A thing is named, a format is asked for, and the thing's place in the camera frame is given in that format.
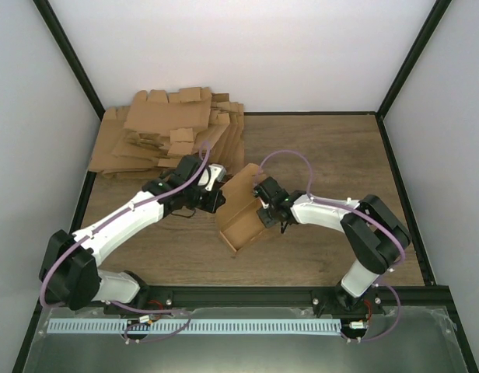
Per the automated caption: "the brown cardboard box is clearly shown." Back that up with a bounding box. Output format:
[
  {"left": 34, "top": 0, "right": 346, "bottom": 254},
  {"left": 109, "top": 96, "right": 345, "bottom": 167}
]
[{"left": 215, "top": 163, "right": 281, "bottom": 256}]

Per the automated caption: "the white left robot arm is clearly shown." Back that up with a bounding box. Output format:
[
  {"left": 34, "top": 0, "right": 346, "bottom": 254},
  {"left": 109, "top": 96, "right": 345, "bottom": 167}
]
[{"left": 39, "top": 155, "right": 226, "bottom": 314}]

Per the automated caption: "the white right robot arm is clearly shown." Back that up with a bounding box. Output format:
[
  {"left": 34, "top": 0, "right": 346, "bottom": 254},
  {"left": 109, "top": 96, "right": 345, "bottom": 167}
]
[{"left": 253, "top": 177, "right": 412, "bottom": 313}]

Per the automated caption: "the stack of flat cardboard boxes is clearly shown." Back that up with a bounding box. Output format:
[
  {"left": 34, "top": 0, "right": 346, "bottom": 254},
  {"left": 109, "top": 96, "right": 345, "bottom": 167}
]
[{"left": 88, "top": 87, "right": 245, "bottom": 179}]

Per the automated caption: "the light blue slotted strip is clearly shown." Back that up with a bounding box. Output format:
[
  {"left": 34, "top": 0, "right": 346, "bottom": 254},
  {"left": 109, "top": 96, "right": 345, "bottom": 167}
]
[{"left": 46, "top": 319, "right": 341, "bottom": 336}]

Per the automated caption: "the grey metal front plate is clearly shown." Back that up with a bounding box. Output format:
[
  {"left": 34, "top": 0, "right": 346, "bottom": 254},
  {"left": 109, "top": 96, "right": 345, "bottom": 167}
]
[{"left": 14, "top": 307, "right": 469, "bottom": 372}]

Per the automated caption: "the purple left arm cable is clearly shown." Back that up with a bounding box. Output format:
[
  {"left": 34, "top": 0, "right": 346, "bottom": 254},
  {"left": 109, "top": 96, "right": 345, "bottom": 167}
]
[{"left": 40, "top": 141, "right": 213, "bottom": 344}]

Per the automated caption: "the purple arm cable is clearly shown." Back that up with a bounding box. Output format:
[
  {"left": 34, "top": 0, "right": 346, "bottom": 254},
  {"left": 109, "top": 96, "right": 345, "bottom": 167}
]
[
  {"left": 259, "top": 150, "right": 407, "bottom": 343},
  {"left": 40, "top": 141, "right": 213, "bottom": 344}
]

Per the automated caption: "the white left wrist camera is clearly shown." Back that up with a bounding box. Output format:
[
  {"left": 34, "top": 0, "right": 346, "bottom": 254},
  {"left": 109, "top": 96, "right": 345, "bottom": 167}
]
[{"left": 198, "top": 163, "right": 226, "bottom": 191}]

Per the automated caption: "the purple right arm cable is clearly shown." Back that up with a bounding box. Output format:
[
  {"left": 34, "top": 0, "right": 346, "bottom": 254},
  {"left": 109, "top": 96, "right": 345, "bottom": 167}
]
[{"left": 259, "top": 150, "right": 407, "bottom": 343}]

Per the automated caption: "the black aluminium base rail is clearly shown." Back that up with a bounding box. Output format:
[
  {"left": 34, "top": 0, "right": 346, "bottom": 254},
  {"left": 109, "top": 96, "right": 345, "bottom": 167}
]
[{"left": 40, "top": 284, "right": 450, "bottom": 316}]

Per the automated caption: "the black left frame post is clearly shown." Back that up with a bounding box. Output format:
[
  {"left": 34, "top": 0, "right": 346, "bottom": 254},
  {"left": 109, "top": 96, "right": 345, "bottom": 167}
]
[{"left": 33, "top": 0, "right": 105, "bottom": 120}]

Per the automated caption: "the black frame post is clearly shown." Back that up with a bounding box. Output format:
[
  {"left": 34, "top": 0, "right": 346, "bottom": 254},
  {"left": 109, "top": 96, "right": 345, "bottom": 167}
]
[
  {"left": 33, "top": 0, "right": 105, "bottom": 120},
  {"left": 376, "top": 0, "right": 452, "bottom": 120}
]

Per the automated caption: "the black right frame post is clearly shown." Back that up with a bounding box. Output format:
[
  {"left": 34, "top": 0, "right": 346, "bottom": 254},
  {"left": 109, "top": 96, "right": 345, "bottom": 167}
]
[{"left": 376, "top": 0, "right": 452, "bottom": 120}]

